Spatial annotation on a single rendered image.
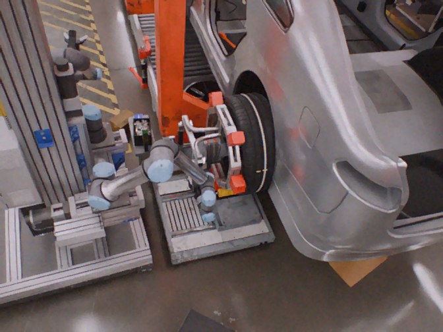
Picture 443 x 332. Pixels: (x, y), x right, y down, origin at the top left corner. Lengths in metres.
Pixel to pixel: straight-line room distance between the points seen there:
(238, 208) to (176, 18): 1.46
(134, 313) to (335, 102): 1.94
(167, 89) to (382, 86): 1.59
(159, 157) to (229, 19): 2.42
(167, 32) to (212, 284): 1.77
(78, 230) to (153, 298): 0.85
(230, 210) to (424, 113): 1.60
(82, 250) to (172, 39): 1.55
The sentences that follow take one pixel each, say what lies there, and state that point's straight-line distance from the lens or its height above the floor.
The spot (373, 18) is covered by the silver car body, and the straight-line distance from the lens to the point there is 4.28.
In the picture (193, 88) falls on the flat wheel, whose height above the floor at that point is 0.48.
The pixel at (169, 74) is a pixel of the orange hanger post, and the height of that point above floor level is 1.11.
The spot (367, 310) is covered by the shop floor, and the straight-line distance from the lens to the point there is 3.15.
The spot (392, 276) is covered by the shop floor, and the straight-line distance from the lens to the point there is 3.38.
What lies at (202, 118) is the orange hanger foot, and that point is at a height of 0.67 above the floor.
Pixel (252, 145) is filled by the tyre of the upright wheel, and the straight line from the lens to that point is 2.25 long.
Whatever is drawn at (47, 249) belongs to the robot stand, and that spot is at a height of 0.21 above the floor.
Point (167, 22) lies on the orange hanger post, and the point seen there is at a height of 1.49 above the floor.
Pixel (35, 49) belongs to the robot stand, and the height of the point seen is 1.73.
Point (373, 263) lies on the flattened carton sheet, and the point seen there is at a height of 0.01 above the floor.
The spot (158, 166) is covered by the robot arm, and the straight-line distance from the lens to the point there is 1.80.
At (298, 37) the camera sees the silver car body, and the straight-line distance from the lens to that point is 1.99.
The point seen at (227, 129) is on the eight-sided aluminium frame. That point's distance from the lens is 2.26.
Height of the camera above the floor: 2.67
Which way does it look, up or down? 50 degrees down
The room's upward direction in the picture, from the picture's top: 8 degrees clockwise
